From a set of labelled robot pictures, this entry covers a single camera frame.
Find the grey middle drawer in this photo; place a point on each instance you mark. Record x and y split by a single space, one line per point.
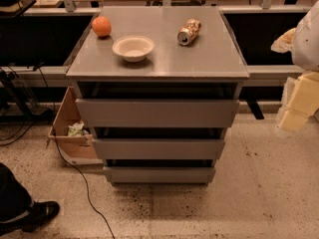
158 148

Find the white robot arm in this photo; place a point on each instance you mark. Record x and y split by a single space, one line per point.
305 54

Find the gold soda can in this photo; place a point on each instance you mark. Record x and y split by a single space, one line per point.
188 32

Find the black shoe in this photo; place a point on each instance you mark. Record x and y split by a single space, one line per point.
40 214

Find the grey drawer cabinet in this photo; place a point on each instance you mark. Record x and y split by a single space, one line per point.
209 68

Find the grey bottom drawer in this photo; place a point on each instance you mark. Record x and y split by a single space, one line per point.
159 174

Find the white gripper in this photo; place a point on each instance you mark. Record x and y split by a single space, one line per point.
307 44

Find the grey top drawer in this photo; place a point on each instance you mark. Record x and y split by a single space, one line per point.
157 113

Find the cardboard box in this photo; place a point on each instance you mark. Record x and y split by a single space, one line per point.
76 149

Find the orange fruit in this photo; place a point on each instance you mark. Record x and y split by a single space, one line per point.
101 26

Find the black tripod stand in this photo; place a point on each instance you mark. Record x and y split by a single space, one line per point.
22 96

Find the white paper bowl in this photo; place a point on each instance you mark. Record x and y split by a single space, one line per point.
133 48

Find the grey drawer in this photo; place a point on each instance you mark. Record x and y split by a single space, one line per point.
158 148
159 174
157 113

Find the crumpled paper in box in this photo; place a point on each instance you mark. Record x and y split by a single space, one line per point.
77 129

